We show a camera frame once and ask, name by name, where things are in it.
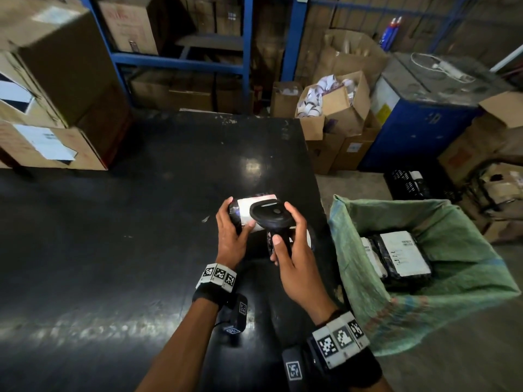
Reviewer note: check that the person's right hand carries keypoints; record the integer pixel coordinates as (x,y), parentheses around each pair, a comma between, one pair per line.
(300,273)

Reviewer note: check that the person's left hand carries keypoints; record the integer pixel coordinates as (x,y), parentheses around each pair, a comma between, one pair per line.
(229,244)

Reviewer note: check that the person's right thumb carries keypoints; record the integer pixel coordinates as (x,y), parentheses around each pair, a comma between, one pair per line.
(278,249)

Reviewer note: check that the person's left thumb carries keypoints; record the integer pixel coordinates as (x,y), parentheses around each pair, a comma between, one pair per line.
(247,231)

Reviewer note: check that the black parcel with white label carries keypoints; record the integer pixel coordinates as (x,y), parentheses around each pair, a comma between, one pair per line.
(247,208)

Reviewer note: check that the black barcode scanner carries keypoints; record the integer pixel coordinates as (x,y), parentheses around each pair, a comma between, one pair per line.
(271,216)

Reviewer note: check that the person's left forearm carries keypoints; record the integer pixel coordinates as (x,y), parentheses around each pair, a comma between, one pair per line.
(184,351)

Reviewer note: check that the person's right forearm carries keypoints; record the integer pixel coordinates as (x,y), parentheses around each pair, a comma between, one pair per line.
(380,385)

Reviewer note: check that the left wristband with marker tags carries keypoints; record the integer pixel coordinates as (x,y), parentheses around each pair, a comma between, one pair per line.
(216,281)

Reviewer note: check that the wristband with marker tags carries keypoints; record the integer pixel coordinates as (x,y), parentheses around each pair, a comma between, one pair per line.
(343,342)
(216,281)

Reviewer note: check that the black parcel with narrow label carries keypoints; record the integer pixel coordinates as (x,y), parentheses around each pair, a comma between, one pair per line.
(372,257)

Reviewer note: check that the plain cardboard box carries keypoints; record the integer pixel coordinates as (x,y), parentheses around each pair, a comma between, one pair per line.
(322,153)

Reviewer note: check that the right wristband with marker tags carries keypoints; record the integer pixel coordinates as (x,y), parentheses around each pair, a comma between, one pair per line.
(343,342)

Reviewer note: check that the black parcel with large label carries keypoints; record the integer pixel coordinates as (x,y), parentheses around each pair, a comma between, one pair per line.
(404,255)

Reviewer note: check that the cardboard box with small label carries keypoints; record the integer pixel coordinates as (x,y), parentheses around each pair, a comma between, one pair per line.
(355,148)

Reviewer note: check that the small open cardboard box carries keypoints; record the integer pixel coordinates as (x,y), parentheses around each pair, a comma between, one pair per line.
(284,102)

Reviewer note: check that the narrow cardboard box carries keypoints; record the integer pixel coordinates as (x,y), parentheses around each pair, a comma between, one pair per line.
(229,93)

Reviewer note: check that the black plastic crate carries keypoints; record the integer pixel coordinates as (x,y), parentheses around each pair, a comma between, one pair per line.
(404,184)

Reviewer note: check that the open cardboard box of rolls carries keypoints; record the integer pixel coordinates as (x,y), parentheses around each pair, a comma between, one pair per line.
(343,110)

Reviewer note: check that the wide cardboard box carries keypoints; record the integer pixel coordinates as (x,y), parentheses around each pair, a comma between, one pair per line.
(171,91)

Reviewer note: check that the blue metal shelving rack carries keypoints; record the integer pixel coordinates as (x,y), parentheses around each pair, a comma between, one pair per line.
(179,63)

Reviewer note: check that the green woven sack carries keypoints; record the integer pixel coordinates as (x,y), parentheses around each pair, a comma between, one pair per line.
(461,281)

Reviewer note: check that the cardboard box with white label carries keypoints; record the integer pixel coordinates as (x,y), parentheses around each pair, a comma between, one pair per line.
(81,146)

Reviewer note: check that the large crumpled cardboard box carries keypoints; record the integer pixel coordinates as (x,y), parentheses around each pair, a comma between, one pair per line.
(355,57)

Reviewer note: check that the torn cardboard box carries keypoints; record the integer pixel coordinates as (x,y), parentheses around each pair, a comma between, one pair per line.
(502,200)

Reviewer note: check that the large open cardboard box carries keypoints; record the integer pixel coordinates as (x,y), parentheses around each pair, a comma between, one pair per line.
(486,142)

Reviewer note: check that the red printed cardboard box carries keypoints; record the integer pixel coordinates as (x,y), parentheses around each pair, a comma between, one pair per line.
(130,24)

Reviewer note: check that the blue spray can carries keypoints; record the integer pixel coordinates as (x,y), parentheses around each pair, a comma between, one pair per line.
(395,34)
(386,34)

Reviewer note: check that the large taped cardboard box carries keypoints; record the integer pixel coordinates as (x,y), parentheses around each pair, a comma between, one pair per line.
(61,57)

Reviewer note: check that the cardboard box with dark label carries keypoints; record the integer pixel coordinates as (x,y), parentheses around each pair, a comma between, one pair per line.
(20,102)

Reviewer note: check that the white pipe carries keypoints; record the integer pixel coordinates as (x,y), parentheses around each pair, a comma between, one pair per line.
(506,59)

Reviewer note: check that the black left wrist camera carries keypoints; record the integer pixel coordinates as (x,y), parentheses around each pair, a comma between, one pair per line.
(237,314)

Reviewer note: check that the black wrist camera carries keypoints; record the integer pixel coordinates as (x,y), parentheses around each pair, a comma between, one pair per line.
(237,314)
(295,369)

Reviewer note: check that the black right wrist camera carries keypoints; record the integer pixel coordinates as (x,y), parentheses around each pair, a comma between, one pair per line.
(295,369)

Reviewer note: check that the blue metal rack frame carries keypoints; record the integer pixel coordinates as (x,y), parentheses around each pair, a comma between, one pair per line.
(294,36)

